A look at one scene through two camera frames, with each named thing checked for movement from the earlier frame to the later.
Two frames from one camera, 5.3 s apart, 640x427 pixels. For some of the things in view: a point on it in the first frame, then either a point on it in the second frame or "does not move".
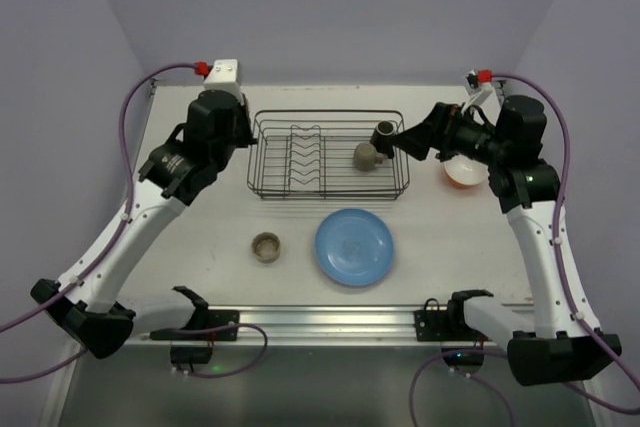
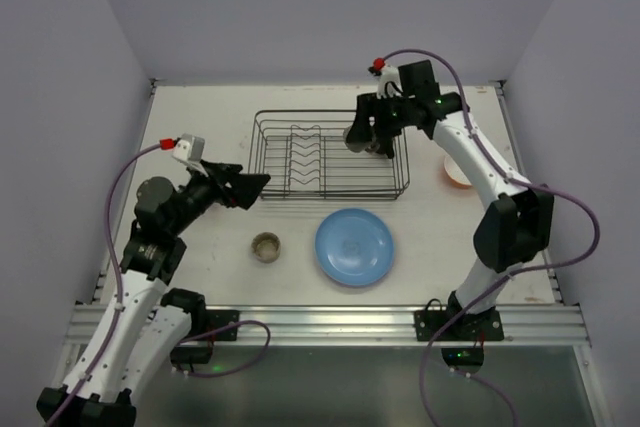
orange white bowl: x=465 y=172 does not move
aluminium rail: x=295 y=326 does not move
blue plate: x=354 y=247 does not move
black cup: x=382 y=138 does not move
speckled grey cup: x=265 y=247 does not move
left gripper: x=245 y=125 to x=223 y=182
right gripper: x=433 y=128 to x=375 y=114
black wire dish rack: x=327 y=155 does not move
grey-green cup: x=365 y=157 to x=358 y=147
